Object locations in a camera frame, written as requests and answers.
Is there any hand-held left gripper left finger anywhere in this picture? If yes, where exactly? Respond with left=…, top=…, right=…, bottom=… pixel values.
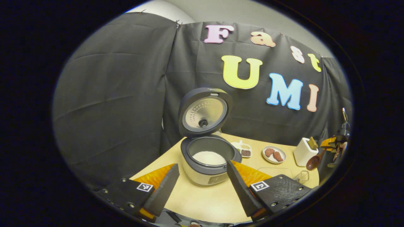
left=95, top=163, right=180, bottom=223

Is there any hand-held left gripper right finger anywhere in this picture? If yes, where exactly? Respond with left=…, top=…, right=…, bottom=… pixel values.
left=226, top=160, right=313, bottom=221

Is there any brown wooden spoon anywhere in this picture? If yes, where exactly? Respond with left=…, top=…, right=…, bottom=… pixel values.
left=306, top=148, right=329, bottom=171

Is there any grey rice cooker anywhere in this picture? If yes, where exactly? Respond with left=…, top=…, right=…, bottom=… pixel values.
left=178, top=87, right=242, bottom=186

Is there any white rice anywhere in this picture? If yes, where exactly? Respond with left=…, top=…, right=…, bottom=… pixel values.
left=193, top=151, right=227, bottom=166

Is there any white toaster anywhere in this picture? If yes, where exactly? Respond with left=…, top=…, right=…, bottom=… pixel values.
left=293, top=137, right=318, bottom=167

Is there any round white plate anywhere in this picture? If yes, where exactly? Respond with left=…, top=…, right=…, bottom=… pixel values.
left=262, top=146, right=287, bottom=164

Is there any white divided bean dish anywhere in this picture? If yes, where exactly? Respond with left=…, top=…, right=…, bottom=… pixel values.
left=231, top=140, right=253, bottom=158

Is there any black backdrop cloth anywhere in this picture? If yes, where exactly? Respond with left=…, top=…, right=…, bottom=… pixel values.
left=52, top=13, right=352, bottom=189

